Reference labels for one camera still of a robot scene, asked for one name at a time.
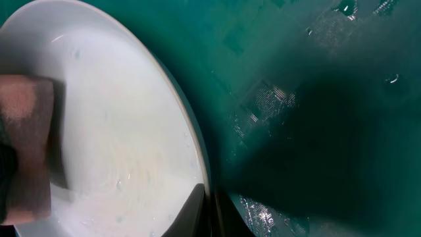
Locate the teal plastic tray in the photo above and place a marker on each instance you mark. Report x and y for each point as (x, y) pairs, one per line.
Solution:
(310, 109)

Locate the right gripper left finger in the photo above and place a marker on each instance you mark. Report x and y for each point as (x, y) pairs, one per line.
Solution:
(193, 218)

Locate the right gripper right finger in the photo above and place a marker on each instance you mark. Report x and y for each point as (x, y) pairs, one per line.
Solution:
(226, 220)

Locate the light blue plate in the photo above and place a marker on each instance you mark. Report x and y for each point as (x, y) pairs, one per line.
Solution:
(124, 156)

